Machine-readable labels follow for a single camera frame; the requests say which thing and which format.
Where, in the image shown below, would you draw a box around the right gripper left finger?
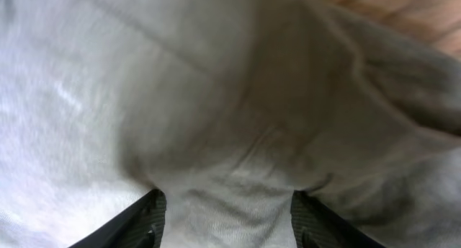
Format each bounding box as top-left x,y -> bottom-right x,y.
69,190 -> 166,248

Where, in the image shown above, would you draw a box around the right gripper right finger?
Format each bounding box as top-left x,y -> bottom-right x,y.
290,191 -> 385,248

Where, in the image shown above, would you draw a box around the grey shorts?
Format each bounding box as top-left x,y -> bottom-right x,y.
1,0 -> 460,247

